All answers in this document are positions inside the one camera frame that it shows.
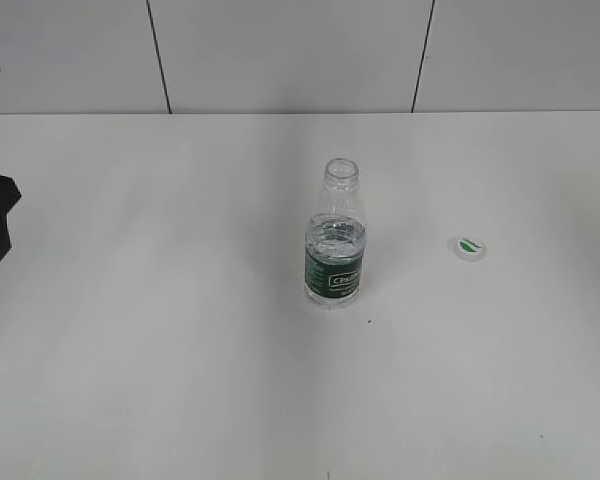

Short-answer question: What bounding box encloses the clear Cestbon water bottle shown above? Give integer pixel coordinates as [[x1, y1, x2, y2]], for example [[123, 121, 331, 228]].
[[304, 158, 367, 308]]

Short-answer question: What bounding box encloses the white green bottle cap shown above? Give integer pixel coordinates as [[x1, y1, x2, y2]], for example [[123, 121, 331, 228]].
[[448, 235, 488, 263]]

